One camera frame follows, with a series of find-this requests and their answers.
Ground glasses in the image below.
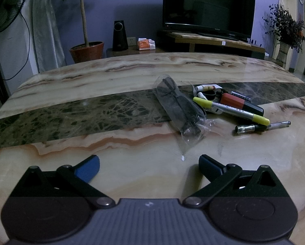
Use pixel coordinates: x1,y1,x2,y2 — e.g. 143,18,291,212
152,73,216,156

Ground dried flower bouquet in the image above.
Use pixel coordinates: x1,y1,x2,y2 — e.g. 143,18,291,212
262,4,305,54

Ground grey squeeze tube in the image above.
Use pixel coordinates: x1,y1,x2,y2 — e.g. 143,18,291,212
210,102,224,114

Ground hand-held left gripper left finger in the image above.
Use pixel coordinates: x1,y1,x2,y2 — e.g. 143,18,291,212
13,155,116,209

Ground yellow highlighter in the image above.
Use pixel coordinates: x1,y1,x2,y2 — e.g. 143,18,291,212
193,96,270,126

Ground wooden television riser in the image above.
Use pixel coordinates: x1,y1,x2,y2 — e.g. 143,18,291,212
166,32,266,53

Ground low wooden media cabinet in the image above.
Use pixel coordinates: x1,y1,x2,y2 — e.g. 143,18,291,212
106,46,168,57

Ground grey curtain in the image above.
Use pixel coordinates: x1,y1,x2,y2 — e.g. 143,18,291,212
31,0,67,73

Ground red black marker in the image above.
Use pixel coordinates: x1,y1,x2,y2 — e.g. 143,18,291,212
220,92,265,116

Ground orange tissue pack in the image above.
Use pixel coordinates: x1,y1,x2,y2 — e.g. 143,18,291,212
136,38,156,51

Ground black standing fan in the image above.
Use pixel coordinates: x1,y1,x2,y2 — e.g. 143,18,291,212
0,0,30,64

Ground potted green tree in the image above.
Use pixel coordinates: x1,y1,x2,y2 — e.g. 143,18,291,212
52,0,109,64

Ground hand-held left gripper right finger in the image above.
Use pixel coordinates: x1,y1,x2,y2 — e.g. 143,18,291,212
183,154,288,209

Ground black ring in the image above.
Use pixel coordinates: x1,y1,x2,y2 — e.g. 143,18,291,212
200,90,217,100

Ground small tan ointment tube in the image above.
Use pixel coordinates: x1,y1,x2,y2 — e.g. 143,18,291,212
195,84,222,91

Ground black cone speaker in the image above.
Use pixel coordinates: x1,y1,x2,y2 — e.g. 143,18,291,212
112,20,129,51

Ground woven vase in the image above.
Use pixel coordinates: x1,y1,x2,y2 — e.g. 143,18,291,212
276,41,292,62

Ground black flat television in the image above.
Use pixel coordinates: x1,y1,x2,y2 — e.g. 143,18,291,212
163,0,256,41

